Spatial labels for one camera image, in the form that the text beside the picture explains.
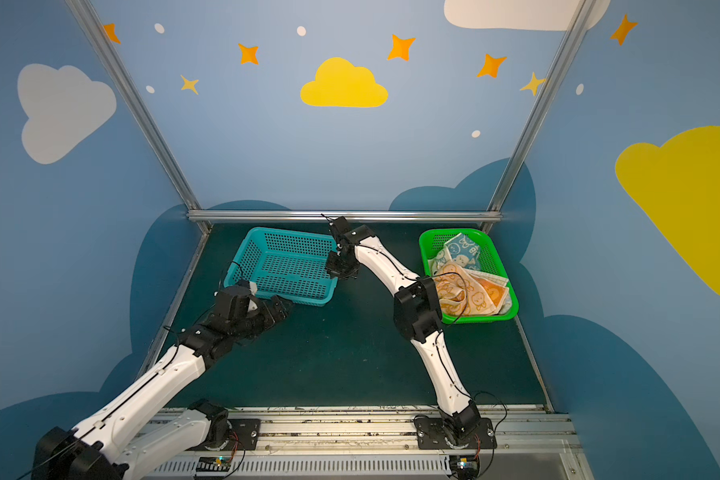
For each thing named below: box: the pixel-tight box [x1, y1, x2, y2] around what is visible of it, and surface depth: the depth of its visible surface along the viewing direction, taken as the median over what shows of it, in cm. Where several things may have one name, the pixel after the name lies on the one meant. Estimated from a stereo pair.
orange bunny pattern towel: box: [433, 262, 508, 316], surface depth 95 cm
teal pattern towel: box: [444, 232, 481, 270], surface depth 110 cm
